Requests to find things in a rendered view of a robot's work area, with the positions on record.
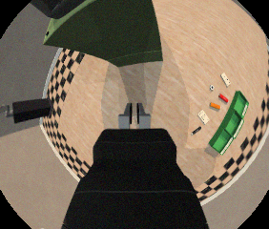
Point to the green three-compartment bin rack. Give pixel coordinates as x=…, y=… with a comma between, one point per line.
x=236, y=111

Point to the red battery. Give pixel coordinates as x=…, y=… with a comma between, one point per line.
x=223, y=98

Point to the orange battery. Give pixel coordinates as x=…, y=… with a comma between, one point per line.
x=215, y=106

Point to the white domino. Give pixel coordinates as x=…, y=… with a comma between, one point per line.
x=203, y=117
x=225, y=79

